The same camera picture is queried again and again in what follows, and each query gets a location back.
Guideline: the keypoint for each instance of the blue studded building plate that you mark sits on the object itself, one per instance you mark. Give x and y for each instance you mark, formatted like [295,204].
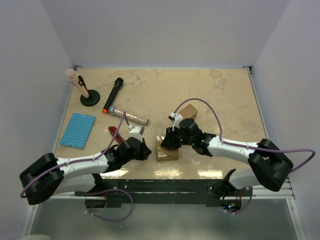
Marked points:
[77,131]

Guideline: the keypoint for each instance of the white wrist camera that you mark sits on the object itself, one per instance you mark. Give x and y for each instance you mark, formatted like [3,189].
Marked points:
[176,118]
[136,132]

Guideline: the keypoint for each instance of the taped cardboard box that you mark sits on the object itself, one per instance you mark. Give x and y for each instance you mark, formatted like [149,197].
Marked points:
[163,154]

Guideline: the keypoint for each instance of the beige microphone on stand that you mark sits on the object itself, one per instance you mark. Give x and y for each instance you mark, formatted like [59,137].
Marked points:
[75,79]

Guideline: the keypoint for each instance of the red black utility knife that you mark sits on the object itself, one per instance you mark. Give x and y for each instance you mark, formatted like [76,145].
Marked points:
[112,130]

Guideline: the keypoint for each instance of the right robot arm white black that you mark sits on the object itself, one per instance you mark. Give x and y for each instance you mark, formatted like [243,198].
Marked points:
[267,167]

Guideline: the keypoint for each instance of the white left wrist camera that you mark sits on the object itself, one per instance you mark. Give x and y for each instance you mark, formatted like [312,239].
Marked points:
[136,132]

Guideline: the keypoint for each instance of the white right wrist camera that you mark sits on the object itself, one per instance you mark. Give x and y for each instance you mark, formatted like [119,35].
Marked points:
[176,118]

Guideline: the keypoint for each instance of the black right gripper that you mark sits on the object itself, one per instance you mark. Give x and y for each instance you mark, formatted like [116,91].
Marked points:
[169,142]

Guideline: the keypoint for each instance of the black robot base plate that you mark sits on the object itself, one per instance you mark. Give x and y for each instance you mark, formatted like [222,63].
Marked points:
[164,191]

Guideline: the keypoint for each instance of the small cardboard box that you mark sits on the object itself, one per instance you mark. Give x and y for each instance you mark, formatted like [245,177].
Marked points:
[189,112]

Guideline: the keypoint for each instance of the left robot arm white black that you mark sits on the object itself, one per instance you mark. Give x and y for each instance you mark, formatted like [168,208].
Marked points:
[50,175]

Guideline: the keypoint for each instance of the silver glitter microphone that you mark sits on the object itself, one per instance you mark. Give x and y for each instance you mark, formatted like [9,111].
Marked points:
[113,110]

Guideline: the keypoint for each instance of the black microphone orange end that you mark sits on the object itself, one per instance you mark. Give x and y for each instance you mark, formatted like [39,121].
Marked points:
[118,83]

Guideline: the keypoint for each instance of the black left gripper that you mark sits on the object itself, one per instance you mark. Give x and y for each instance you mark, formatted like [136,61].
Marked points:
[145,151]

